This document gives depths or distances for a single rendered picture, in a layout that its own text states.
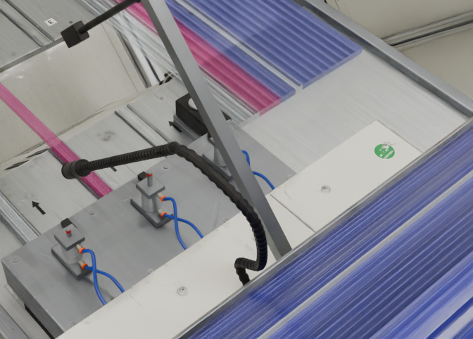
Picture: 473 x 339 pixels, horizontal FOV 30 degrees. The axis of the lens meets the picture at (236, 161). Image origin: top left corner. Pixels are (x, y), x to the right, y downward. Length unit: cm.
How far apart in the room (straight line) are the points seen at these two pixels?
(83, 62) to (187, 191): 127
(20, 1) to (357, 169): 64
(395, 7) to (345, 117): 122
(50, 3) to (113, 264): 56
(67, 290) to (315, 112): 46
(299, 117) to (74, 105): 112
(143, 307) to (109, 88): 142
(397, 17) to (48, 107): 95
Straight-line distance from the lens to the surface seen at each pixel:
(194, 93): 87
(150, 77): 200
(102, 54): 231
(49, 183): 115
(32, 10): 142
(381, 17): 249
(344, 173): 106
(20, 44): 136
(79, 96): 227
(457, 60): 237
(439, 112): 127
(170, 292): 94
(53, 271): 99
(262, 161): 108
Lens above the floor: 211
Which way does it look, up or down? 60 degrees down
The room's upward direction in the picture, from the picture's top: 81 degrees clockwise
